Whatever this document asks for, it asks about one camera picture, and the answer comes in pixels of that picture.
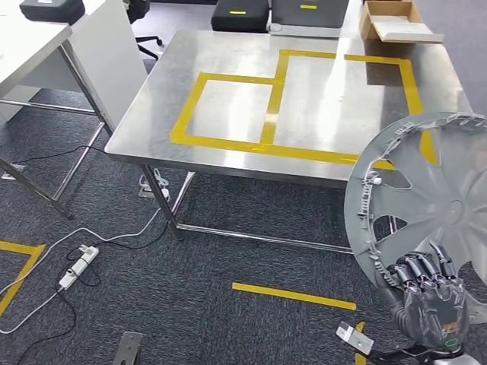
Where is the white flat board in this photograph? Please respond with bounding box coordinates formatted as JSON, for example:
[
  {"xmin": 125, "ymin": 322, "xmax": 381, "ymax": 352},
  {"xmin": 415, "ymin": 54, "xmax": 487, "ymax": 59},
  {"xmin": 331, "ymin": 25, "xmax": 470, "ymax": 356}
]
[{"xmin": 371, "ymin": 14, "xmax": 445, "ymax": 44}]

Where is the silver floor socket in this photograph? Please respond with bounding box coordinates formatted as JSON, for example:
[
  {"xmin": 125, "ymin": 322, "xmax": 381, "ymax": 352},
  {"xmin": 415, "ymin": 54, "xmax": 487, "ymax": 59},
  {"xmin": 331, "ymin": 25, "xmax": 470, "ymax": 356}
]
[
  {"xmin": 1, "ymin": 163, "xmax": 25, "ymax": 181},
  {"xmin": 138, "ymin": 173, "xmax": 170, "ymax": 200}
]

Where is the yellow floor tape marking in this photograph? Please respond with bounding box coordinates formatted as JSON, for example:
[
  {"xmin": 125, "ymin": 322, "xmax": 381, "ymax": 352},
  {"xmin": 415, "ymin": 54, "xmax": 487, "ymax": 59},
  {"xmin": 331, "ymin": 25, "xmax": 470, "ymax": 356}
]
[{"xmin": 232, "ymin": 281, "xmax": 368, "ymax": 365}]

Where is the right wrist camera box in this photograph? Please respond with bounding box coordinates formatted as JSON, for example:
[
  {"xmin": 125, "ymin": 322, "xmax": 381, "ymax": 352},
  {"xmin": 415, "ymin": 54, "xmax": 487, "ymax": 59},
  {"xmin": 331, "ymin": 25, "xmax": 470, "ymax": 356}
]
[{"xmin": 337, "ymin": 321, "xmax": 438, "ymax": 365}]

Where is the silver plastic wheel hubcap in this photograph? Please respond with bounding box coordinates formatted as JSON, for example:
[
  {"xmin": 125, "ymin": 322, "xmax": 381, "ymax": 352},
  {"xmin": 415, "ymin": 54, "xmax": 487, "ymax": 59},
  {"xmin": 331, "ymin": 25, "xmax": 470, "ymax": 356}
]
[{"xmin": 344, "ymin": 111, "xmax": 487, "ymax": 323}]

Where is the stainless steel workbench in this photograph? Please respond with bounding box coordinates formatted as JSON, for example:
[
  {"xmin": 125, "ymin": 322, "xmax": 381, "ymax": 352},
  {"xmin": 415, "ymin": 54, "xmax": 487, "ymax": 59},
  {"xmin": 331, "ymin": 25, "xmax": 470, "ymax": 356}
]
[{"xmin": 104, "ymin": 29, "xmax": 474, "ymax": 256}]

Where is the stainless steel table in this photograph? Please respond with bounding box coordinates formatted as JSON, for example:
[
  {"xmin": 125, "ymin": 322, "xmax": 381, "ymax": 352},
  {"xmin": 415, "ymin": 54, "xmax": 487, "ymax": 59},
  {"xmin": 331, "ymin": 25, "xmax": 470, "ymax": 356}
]
[{"xmin": 0, "ymin": 20, "xmax": 115, "ymax": 220}]

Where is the black padded case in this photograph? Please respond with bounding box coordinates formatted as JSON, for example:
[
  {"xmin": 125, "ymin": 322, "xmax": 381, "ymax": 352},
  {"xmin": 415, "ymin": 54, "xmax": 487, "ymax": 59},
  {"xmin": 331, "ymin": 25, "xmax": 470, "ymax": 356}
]
[
  {"xmin": 211, "ymin": 0, "xmax": 271, "ymax": 33},
  {"xmin": 19, "ymin": 0, "xmax": 86, "ymax": 26}
]

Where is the white power strip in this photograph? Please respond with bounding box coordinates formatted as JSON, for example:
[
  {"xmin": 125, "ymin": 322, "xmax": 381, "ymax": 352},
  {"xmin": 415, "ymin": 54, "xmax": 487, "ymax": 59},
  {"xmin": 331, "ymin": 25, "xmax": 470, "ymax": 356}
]
[{"xmin": 58, "ymin": 244, "xmax": 100, "ymax": 292}]

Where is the black floor cable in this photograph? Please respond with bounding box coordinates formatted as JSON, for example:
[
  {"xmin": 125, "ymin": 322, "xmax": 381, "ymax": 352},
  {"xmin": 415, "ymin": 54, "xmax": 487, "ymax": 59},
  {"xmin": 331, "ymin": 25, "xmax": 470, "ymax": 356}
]
[
  {"xmin": 15, "ymin": 221, "xmax": 170, "ymax": 365},
  {"xmin": 11, "ymin": 144, "xmax": 107, "ymax": 167}
]

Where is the white cabinet panel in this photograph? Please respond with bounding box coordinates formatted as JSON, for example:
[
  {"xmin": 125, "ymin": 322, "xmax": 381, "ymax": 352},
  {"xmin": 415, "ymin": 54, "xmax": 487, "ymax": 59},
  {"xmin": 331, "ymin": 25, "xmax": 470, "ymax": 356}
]
[{"xmin": 0, "ymin": 0, "xmax": 148, "ymax": 132}]

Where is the cardboard box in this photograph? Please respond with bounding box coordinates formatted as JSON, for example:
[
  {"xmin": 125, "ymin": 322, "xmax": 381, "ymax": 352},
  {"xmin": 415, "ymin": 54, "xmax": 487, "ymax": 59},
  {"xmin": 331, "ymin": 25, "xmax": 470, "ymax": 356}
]
[{"xmin": 359, "ymin": 0, "xmax": 425, "ymax": 43}]

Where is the white power strip cable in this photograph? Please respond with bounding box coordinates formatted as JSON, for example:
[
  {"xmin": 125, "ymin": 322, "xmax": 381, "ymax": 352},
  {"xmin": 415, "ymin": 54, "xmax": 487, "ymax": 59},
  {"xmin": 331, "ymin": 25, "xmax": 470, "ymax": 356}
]
[{"xmin": 0, "ymin": 168, "xmax": 170, "ymax": 336}]

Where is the black office chair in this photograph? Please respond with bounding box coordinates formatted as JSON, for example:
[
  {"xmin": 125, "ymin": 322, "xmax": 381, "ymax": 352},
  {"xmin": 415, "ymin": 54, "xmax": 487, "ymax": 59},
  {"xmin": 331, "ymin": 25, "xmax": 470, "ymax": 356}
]
[{"xmin": 127, "ymin": 0, "xmax": 165, "ymax": 62}]

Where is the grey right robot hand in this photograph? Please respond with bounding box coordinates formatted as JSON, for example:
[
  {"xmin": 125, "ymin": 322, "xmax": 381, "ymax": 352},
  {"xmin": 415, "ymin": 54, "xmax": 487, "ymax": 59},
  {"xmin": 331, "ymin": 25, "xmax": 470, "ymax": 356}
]
[{"xmin": 374, "ymin": 239, "xmax": 469, "ymax": 351}]

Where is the grey laptop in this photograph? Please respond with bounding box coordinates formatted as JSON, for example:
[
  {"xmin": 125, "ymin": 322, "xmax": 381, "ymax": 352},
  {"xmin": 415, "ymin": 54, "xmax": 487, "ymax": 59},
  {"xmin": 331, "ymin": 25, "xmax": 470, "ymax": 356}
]
[{"xmin": 267, "ymin": 0, "xmax": 350, "ymax": 39}]

